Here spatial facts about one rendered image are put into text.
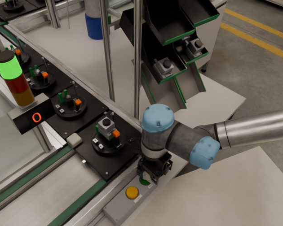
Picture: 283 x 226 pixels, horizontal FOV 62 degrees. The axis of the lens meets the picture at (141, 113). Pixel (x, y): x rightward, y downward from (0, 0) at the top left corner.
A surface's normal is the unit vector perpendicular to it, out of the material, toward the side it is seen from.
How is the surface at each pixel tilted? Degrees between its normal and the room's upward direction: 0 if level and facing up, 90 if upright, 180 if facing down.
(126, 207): 0
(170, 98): 45
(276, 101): 0
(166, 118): 0
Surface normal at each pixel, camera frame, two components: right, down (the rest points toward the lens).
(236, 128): -0.45, -0.39
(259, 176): 0.02, -0.65
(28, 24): 0.73, 0.53
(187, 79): 0.44, -0.03
